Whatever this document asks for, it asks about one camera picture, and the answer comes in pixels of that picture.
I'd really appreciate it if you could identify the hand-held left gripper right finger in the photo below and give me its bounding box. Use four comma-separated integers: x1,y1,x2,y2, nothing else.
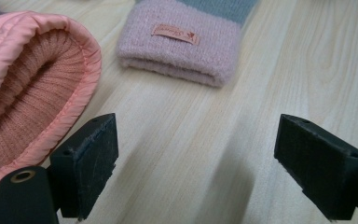
273,113,358,222

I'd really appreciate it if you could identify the pink padded ski glove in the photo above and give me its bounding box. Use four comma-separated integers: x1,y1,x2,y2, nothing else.
0,10,103,203

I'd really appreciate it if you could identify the green cloth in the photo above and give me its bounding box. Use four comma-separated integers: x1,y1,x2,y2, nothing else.
116,0,259,88

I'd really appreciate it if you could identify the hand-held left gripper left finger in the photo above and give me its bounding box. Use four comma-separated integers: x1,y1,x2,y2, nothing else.
49,112,119,220

